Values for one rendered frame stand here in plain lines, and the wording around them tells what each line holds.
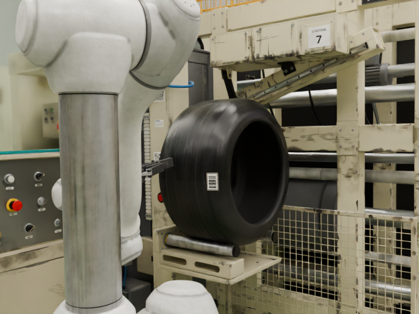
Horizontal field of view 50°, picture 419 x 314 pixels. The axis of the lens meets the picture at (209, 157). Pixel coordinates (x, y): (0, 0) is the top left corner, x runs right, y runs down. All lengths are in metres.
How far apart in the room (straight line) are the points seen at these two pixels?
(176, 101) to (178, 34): 1.13
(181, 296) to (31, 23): 0.56
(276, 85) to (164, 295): 1.33
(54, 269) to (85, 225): 1.18
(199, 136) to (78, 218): 0.87
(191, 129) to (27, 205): 0.72
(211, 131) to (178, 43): 0.77
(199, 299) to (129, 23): 0.54
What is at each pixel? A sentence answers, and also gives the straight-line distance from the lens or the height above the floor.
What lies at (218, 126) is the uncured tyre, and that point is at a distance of 1.60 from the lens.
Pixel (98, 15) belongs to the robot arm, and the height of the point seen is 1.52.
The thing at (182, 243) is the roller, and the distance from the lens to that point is 1.83.
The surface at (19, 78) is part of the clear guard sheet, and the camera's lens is 1.88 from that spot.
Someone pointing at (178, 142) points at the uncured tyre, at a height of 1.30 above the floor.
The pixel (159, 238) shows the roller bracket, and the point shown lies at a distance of 1.87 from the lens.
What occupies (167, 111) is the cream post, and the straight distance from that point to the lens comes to 1.93.
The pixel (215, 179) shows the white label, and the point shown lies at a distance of 1.54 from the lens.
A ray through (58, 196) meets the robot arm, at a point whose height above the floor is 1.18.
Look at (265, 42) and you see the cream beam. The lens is 1.98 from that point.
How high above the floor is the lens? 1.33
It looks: 3 degrees down
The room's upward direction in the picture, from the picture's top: 1 degrees counter-clockwise
